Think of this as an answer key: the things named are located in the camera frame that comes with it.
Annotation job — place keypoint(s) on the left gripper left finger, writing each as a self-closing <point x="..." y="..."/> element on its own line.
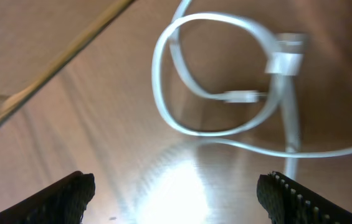
<point x="62" y="202"/>

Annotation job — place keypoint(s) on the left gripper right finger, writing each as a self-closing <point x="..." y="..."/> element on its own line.
<point x="288" y="202"/>

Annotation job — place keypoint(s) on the brown cardboard sheet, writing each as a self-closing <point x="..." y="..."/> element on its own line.
<point x="38" y="38"/>

